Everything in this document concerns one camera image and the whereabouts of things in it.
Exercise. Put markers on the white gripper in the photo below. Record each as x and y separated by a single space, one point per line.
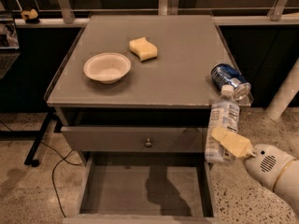
267 166

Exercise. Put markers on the clear plastic water bottle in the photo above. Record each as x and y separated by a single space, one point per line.
224 113

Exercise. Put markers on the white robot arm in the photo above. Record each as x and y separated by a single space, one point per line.
291 197

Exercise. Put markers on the round metal drawer knob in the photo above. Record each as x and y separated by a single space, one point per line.
148 143

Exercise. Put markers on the open grey middle drawer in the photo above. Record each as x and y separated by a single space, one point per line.
120 188

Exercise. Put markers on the grey drawer cabinet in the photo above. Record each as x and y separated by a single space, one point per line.
172 90

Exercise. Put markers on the grey top drawer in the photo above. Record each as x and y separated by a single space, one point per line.
132 139

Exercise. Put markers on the blue soda can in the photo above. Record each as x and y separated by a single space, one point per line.
225 74

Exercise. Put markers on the yellow wavy sponge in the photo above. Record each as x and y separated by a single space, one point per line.
143 49

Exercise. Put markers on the white paper bowl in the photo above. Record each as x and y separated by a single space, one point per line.
107 68

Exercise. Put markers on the yellow object on black base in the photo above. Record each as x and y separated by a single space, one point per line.
30 15

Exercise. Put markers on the open laptop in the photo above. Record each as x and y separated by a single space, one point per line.
9 43

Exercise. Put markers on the metal window railing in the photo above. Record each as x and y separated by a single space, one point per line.
61 13

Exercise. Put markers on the black table leg frame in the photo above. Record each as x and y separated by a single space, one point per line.
35 136

